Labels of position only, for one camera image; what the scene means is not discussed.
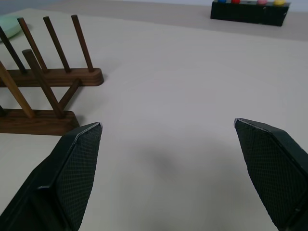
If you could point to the yellow button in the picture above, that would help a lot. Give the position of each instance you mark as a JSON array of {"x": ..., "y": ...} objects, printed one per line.
[{"x": 278, "y": 2}]

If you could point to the green plate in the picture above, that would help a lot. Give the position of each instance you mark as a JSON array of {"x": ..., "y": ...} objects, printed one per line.
[{"x": 8, "y": 26}]

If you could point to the pink button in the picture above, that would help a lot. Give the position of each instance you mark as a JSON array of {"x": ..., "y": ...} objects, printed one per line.
[{"x": 261, "y": 2}]

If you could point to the red button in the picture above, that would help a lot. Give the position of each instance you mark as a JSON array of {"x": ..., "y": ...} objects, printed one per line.
[{"x": 235, "y": 1}]

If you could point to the wooden dish rack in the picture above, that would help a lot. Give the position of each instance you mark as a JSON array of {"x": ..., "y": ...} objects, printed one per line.
[{"x": 91, "y": 77}]

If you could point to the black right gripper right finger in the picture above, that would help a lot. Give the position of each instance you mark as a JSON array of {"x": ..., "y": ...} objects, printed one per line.
[{"x": 272, "y": 168}]

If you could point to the black button box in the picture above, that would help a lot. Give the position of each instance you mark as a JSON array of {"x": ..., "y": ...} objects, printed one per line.
[{"x": 240, "y": 14}]

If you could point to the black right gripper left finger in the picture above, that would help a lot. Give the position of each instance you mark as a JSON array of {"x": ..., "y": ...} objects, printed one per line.
[{"x": 72, "y": 173}]

